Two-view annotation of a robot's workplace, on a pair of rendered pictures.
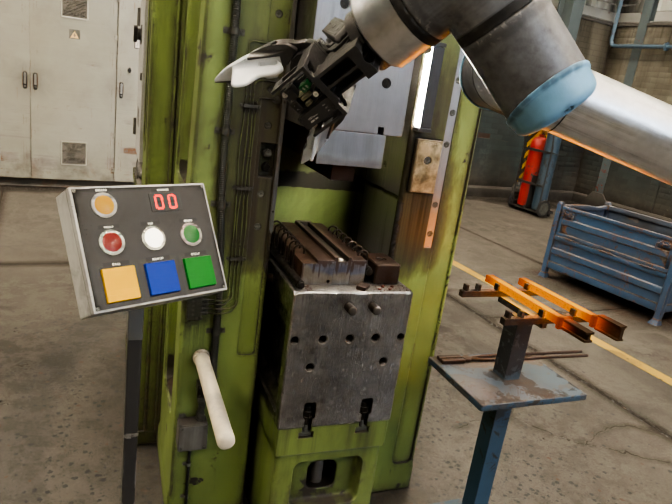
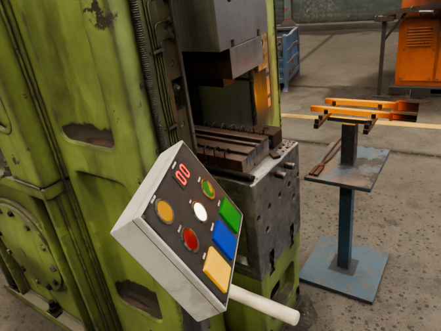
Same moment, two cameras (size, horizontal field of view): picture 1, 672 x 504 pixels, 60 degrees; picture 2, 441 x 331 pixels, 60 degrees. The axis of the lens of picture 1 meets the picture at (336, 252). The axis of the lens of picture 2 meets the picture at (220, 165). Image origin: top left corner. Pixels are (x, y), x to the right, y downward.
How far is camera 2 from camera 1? 0.97 m
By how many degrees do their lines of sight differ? 30
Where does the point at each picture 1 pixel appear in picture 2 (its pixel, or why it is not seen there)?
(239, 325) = not seen: hidden behind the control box
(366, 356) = (287, 199)
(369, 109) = (250, 17)
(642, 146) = not seen: outside the picture
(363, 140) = (251, 45)
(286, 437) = (265, 282)
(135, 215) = (181, 202)
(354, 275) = (264, 150)
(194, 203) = (191, 161)
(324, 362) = (272, 220)
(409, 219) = (258, 92)
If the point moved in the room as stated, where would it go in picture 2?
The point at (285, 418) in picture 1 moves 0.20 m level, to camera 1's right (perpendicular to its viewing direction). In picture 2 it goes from (263, 271) to (300, 249)
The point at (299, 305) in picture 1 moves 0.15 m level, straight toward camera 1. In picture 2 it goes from (256, 192) to (287, 210)
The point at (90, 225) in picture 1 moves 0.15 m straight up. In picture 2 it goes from (172, 238) to (157, 173)
